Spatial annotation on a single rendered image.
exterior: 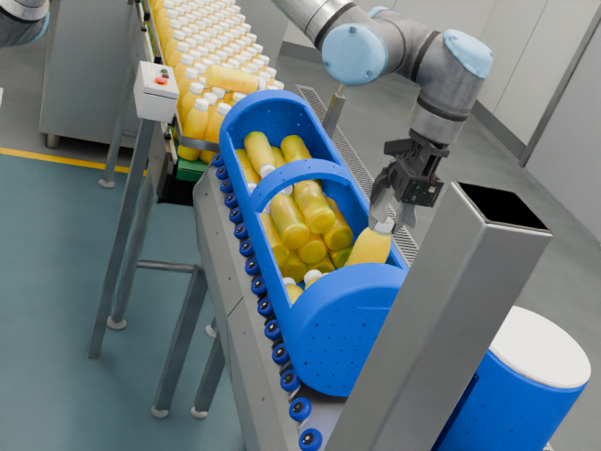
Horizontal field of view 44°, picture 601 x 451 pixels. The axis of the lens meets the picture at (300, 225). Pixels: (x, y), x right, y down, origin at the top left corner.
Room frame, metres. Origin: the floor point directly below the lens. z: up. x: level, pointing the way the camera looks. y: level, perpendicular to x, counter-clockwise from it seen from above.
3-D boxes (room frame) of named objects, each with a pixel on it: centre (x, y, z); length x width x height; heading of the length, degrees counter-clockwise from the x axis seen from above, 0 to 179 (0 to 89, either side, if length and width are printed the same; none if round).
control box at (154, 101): (2.06, 0.55, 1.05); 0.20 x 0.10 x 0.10; 25
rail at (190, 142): (2.06, 0.23, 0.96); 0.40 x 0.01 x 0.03; 115
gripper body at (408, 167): (1.22, -0.16, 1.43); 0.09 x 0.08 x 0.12; 25
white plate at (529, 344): (1.48, -0.60, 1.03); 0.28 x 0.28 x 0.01
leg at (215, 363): (1.96, 0.10, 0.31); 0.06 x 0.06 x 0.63; 25
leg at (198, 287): (1.90, 0.23, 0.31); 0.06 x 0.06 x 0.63; 25
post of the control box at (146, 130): (2.06, 0.55, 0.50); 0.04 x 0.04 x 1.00; 25
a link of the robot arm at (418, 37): (1.25, -0.04, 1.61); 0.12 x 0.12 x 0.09; 71
